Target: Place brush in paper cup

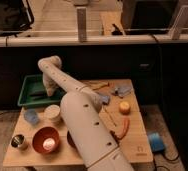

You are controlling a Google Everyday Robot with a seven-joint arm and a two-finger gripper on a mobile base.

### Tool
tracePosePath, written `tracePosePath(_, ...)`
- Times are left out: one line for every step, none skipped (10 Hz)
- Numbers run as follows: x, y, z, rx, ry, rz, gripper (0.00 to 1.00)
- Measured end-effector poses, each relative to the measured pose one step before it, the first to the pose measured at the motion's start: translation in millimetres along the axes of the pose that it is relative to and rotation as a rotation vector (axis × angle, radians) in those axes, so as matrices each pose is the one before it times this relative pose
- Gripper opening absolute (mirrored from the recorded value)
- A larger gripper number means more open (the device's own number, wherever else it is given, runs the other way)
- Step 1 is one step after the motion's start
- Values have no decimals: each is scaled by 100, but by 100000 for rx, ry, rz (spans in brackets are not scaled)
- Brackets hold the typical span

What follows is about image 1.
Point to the beige paper cup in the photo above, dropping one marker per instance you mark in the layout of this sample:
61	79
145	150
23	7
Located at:
52	113

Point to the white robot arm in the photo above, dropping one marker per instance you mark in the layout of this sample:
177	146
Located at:
80	108

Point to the light blue plastic cup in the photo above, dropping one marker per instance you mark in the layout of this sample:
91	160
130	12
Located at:
31	116

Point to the blue grey cloth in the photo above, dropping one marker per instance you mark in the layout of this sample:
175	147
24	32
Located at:
121	90

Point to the yellow round fruit toy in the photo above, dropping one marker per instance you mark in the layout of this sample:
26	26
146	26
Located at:
124	107

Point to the orange carrot toy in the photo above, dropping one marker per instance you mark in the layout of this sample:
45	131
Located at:
123	133

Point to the purple bowl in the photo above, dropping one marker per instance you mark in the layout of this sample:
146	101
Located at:
70	140

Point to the black object on floor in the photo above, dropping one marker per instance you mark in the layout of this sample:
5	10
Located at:
116	30

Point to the green plastic tray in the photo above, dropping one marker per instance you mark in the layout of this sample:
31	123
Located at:
33	93

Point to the red bowl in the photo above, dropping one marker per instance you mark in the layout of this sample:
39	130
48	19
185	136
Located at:
43	134

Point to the white egg in bowl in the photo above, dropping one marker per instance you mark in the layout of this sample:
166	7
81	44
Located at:
49	144

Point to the blue tape roll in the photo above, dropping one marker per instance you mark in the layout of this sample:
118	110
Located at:
156	142

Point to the white horizontal rail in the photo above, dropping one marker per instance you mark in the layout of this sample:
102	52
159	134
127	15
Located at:
74	41

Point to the white angled bracket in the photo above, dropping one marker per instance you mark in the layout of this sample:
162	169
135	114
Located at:
179	23

